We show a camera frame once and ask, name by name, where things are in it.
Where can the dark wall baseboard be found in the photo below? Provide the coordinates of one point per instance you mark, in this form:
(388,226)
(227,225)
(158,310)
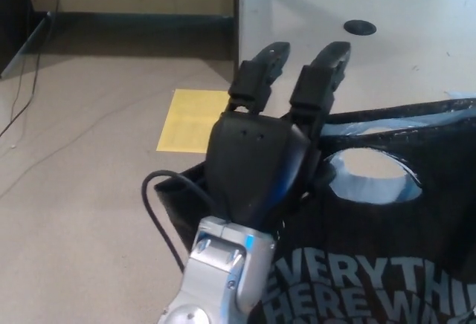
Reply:
(141,19)

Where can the yellow paper sheet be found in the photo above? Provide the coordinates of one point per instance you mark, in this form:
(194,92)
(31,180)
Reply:
(182,123)

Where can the dark desk side panel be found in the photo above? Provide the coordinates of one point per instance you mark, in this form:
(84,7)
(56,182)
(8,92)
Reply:
(236,15)

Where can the black printed plastic bag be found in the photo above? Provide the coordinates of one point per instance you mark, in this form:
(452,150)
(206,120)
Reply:
(372,235)

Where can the black round desk grommet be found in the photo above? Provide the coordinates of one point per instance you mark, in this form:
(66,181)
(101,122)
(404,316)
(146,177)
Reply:
(360,27)

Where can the black cabinet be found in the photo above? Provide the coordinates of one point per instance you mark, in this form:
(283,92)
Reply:
(13,12)

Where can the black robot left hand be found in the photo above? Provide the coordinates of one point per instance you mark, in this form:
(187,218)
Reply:
(245,160)

